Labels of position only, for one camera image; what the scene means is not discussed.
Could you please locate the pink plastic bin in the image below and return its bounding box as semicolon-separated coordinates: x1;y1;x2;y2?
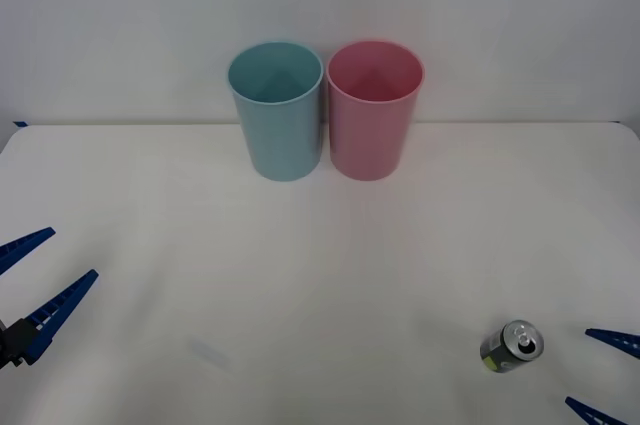
325;39;427;182

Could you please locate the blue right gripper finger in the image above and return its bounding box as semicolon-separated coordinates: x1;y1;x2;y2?
584;327;640;362
564;395;640;425

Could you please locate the black drink can green print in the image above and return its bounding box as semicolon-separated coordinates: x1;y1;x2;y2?
479;319;545;375

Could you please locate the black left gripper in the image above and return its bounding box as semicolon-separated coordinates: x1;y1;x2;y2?
0;227;100;370

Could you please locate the pale blue plastic bin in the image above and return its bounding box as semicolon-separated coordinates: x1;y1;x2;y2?
227;41;324;183

